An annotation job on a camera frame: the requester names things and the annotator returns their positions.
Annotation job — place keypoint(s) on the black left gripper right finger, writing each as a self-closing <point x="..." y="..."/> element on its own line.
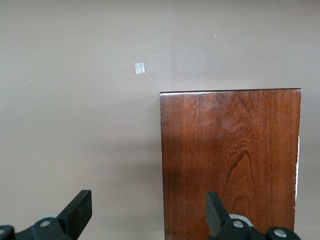
<point x="217" y="217"/>

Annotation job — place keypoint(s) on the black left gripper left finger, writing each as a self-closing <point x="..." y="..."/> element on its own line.
<point x="75" y="215"/>

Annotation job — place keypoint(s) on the dark brown wooden cabinet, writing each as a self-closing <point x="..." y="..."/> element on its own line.
<point x="225" y="162"/>

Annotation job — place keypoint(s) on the small square tape patch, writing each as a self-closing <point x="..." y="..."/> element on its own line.
<point x="139" y="68"/>

